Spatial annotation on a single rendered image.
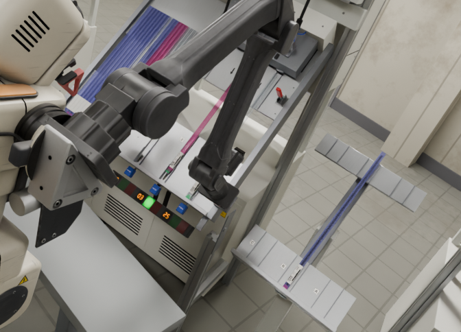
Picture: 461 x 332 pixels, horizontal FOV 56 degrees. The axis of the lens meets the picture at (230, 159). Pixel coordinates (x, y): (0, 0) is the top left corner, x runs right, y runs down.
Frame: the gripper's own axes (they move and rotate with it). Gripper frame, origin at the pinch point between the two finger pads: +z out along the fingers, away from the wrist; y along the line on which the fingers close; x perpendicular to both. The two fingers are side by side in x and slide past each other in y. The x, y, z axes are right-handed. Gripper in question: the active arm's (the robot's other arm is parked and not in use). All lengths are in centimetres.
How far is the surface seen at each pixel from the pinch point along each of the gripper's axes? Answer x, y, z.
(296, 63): -49.3, 5.6, 1.2
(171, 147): -5.2, 26.1, 7.4
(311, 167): -79, 7, 207
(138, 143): -0.3, 36.3, 7.5
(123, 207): 22, 52, 64
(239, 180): -7.8, 0.4, 6.6
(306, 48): -56, 6, 1
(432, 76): -211, -34, 230
